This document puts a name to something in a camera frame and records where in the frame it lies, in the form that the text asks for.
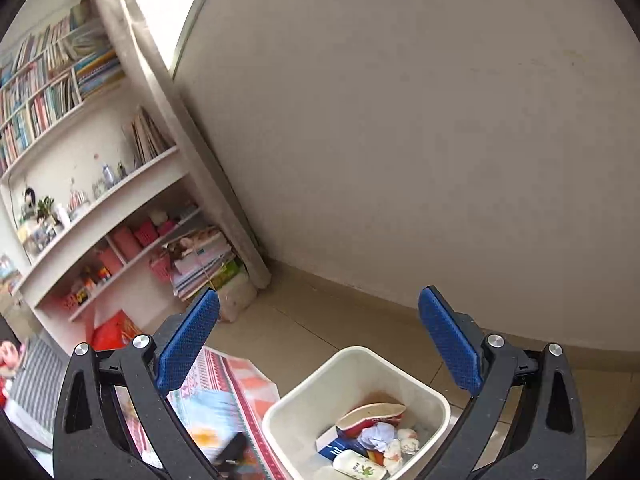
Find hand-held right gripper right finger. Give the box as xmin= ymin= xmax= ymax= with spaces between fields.
xmin=417 ymin=285 xmax=588 ymax=480

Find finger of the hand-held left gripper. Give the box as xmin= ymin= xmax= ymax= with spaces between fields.
xmin=214 ymin=431 xmax=251 ymax=478

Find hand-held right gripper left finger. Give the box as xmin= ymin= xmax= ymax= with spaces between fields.
xmin=51 ymin=289 xmax=222 ymax=480

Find red snack packet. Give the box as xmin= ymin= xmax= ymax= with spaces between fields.
xmin=336 ymin=400 xmax=407 ymax=438

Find blue packet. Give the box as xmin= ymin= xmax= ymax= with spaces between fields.
xmin=316 ymin=427 xmax=368 ymax=461

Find white tissue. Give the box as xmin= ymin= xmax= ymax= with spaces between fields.
xmin=382 ymin=427 xmax=420 ymax=473

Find white paper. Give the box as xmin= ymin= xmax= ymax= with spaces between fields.
xmin=359 ymin=422 xmax=398 ymax=453

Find white plastic bin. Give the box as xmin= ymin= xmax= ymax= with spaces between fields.
xmin=261 ymin=346 xmax=452 ymax=480

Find white pack with green print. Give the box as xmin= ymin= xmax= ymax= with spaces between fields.
xmin=332 ymin=450 xmax=388 ymax=480

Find pink patterned tablecloth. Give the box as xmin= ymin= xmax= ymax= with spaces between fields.
xmin=112 ymin=345 xmax=291 ymax=480

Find white bag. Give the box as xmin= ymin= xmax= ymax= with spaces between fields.
xmin=217 ymin=272 xmax=258 ymax=323

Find red box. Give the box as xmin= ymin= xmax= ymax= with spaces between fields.
xmin=90 ymin=310 xmax=143 ymax=353

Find green box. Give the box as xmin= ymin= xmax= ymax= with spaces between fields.
xmin=210 ymin=260 xmax=241 ymax=286

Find stack of papers and books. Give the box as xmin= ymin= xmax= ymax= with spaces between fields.
xmin=165 ymin=227 xmax=238 ymax=301

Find colourful small toys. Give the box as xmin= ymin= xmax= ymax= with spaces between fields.
xmin=75 ymin=265 xmax=113 ymax=301

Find white shelf unit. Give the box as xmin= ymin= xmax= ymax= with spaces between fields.
xmin=0 ymin=0 xmax=206 ymax=356

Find grey striped sofa cover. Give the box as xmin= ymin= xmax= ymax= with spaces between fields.
xmin=10 ymin=337 xmax=68 ymax=431

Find group of small figurines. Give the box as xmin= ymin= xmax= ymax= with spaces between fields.
xmin=67 ymin=160 xmax=130 ymax=216

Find red plush doll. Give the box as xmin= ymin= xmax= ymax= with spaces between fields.
xmin=0 ymin=340 xmax=26 ymax=408

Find picture box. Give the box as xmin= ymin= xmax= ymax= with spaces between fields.
xmin=16 ymin=220 xmax=58 ymax=257

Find potted green plant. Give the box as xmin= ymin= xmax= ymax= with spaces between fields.
xmin=36 ymin=195 xmax=57 ymax=226

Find leaning thin books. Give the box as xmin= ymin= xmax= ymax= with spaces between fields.
xmin=122 ymin=105 xmax=173 ymax=171

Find dark haired doll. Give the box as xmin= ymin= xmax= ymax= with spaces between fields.
xmin=20 ymin=186 xmax=38 ymax=221

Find rows of shelved books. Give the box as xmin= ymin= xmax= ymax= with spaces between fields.
xmin=0 ymin=0 xmax=126 ymax=171

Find window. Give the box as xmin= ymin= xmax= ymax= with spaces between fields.
xmin=115 ymin=0 xmax=216 ymax=78

